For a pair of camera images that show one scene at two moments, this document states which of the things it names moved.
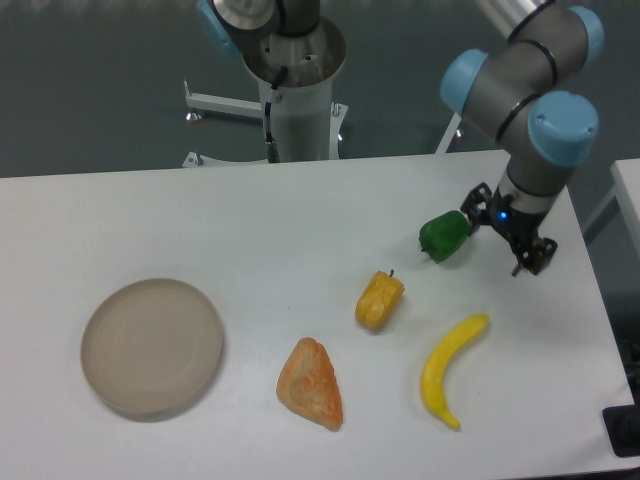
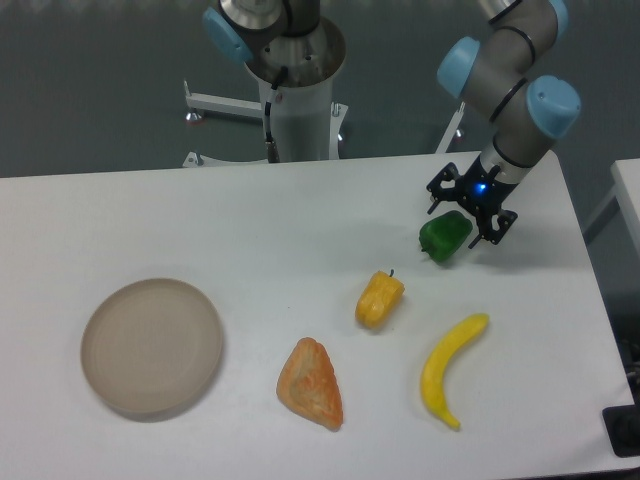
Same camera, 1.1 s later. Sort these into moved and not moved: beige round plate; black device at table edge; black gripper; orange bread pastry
Moved: black gripper
Not moved: black device at table edge; orange bread pastry; beige round plate
